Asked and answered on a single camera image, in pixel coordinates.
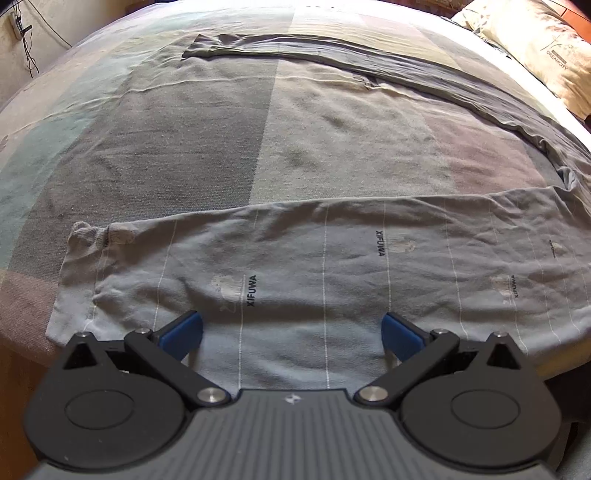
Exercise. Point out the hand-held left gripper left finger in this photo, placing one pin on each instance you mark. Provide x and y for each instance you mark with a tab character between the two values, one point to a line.
182	332

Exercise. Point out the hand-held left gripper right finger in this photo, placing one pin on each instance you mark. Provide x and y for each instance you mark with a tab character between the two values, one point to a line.
401	337

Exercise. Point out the grey pants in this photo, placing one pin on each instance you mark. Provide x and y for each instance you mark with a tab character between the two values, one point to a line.
323	277

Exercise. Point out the beige printed pillow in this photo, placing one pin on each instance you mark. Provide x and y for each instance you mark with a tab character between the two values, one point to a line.
545	46

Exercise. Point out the white power strip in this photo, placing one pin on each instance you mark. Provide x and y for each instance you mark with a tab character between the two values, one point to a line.
16	25

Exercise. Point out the wooden headboard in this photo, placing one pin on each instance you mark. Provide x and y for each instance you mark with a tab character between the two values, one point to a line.
579	8

